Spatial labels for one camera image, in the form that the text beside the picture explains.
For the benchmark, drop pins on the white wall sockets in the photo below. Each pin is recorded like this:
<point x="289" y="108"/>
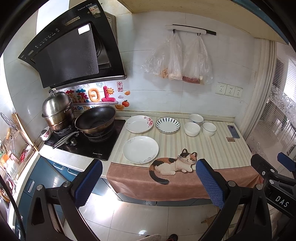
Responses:
<point x="228" y="90"/>

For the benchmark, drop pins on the plain white plate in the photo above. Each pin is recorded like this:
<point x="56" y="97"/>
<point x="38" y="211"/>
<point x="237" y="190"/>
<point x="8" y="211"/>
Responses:
<point x="140" y="149"/>

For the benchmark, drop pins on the steel steamer pot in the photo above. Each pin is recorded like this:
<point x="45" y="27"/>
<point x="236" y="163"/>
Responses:
<point x="58" y="111"/>

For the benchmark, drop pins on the small brown card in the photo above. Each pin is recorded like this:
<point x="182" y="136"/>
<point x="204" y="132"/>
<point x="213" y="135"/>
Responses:
<point x="230" y="139"/>

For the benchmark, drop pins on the white plate blue leaf pattern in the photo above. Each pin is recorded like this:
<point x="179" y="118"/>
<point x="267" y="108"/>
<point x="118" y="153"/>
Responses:
<point x="167" y="125"/>

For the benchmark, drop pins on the plain white bowl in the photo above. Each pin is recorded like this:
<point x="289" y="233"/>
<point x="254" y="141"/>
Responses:
<point x="191" y="129"/>

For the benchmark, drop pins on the striped cat table mat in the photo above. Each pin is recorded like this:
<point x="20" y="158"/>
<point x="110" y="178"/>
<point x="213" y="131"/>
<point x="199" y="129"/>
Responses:
<point x="171" y="175"/>

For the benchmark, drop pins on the left plastic bag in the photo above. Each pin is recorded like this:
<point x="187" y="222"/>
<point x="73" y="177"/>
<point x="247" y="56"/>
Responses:
<point x="166" y="61"/>

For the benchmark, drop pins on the white bowl blue rim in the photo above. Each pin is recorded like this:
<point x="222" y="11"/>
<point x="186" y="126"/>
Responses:
<point x="196" y="118"/>

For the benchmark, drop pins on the black wok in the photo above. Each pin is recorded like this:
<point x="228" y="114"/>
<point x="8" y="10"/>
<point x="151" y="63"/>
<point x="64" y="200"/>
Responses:
<point x="94" y="123"/>

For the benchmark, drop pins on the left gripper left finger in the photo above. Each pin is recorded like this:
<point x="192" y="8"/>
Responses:
<point x="43" y="221"/>

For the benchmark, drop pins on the blue smartphone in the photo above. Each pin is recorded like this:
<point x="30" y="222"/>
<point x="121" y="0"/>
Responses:
<point x="233" y="131"/>

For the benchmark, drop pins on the white plate pink flowers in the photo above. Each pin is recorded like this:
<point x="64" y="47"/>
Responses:
<point x="139" y="124"/>

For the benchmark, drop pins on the white bowl dark rim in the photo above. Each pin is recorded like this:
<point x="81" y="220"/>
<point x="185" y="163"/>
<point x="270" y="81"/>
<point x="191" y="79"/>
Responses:
<point x="208" y="129"/>

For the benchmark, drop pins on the black gas stove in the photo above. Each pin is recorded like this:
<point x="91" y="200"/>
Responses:
<point x="89" y="146"/>

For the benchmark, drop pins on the wall hook rail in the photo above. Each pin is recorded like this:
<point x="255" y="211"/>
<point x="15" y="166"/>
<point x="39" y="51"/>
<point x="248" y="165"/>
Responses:
<point x="190" y="29"/>

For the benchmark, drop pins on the black range hood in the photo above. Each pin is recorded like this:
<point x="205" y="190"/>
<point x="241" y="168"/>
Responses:
<point x="78" y="47"/>

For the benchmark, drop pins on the small floral bowl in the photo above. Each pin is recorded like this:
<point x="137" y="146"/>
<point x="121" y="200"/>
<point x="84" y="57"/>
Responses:
<point x="44" y="135"/>

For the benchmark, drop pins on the colourful wall stickers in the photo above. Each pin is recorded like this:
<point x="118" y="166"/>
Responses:
<point x="91" y="95"/>

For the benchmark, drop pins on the plastic bag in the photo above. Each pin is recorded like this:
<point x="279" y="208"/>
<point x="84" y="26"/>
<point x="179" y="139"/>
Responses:
<point x="197" y="67"/>
<point x="166" y="61"/>

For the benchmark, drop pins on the right plastic bag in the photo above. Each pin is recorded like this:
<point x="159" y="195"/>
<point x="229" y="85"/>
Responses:
<point x="197" y="67"/>

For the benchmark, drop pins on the wooden dish rack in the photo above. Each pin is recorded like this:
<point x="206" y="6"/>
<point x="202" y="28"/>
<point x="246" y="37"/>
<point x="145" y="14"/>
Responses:
<point x="16" y="150"/>

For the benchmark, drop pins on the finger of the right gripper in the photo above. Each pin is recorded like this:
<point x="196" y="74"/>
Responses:
<point x="268" y="172"/>
<point x="287" y="162"/>

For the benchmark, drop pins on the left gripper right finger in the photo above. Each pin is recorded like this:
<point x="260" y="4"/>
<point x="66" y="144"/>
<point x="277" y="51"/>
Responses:
<point x="254" y="222"/>

